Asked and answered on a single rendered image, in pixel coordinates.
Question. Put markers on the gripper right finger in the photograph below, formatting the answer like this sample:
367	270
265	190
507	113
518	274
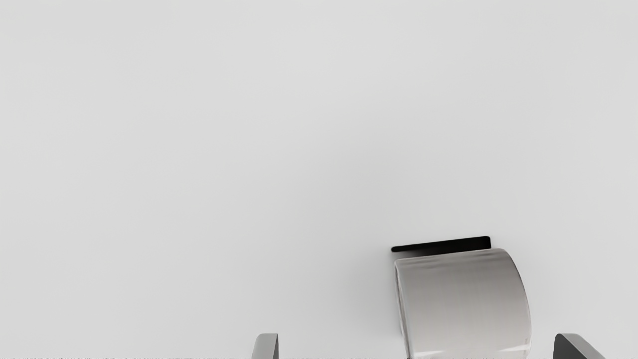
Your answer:
573	349

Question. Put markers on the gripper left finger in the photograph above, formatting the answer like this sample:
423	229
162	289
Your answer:
266	347

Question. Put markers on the silver grey cylindrical can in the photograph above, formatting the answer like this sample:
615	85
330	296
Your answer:
463	304

